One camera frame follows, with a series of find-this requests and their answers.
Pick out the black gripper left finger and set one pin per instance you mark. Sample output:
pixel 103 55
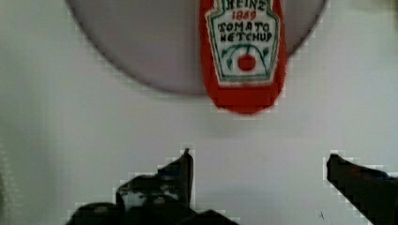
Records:
pixel 162 198

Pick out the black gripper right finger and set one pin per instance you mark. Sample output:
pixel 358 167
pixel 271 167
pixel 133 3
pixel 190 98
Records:
pixel 373 192

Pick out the red plush ketchup bottle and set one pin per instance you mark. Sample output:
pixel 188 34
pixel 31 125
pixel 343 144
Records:
pixel 243 53

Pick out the lilac round plate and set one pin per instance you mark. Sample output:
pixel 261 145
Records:
pixel 157 42

